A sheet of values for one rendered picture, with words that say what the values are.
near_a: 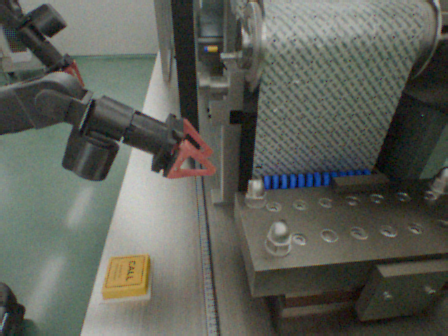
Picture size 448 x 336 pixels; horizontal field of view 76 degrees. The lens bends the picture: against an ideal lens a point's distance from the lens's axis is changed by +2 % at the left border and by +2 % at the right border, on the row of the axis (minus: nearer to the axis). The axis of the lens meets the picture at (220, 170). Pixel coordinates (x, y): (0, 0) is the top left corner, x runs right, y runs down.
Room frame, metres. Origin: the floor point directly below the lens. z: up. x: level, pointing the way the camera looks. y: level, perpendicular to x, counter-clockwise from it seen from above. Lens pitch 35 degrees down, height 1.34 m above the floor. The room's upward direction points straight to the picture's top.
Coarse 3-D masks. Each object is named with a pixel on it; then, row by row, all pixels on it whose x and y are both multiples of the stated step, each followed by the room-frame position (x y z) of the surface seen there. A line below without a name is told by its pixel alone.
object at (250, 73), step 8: (248, 8) 0.49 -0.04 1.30; (256, 8) 0.46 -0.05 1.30; (424, 8) 0.48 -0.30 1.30; (248, 16) 0.49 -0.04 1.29; (256, 16) 0.45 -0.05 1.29; (424, 16) 0.47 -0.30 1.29; (256, 24) 0.44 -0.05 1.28; (424, 24) 0.47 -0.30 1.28; (256, 32) 0.43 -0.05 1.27; (424, 32) 0.46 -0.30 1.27; (256, 40) 0.43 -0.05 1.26; (424, 40) 0.46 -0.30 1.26; (256, 48) 0.43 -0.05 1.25; (256, 56) 0.43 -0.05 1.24; (416, 56) 0.46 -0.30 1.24; (256, 64) 0.43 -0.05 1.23; (248, 72) 0.47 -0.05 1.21; (248, 80) 0.46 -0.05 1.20
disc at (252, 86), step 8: (248, 0) 0.52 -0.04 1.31; (256, 0) 0.47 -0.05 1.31; (264, 16) 0.43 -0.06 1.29; (264, 24) 0.42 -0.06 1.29; (264, 32) 0.42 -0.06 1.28; (264, 40) 0.41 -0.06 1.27; (264, 48) 0.41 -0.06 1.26; (264, 56) 0.41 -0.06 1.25; (256, 72) 0.43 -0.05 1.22; (256, 80) 0.43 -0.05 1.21; (248, 88) 0.48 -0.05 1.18; (256, 88) 0.44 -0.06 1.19
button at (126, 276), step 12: (108, 264) 0.31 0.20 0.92; (120, 264) 0.31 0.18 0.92; (132, 264) 0.31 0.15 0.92; (144, 264) 0.31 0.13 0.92; (108, 276) 0.29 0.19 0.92; (120, 276) 0.29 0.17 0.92; (132, 276) 0.29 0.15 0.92; (144, 276) 0.29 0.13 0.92; (108, 288) 0.27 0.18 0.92; (120, 288) 0.27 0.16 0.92; (132, 288) 0.27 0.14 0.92; (144, 288) 0.27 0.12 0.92
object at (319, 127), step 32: (288, 96) 0.43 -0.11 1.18; (320, 96) 0.44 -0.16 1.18; (352, 96) 0.44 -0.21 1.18; (384, 96) 0.45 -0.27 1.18; (256, 128) 0.43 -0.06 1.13; (288, 128) 0.43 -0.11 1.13; (320, 128) 0.44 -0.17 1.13; (352, 128) 0.44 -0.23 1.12; (384, 128) 0.45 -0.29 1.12; (256, 160) 0.42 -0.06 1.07; (288, 160) 0.43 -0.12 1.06; (320, 160) 0.44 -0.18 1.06; (352, 160) 0.45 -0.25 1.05
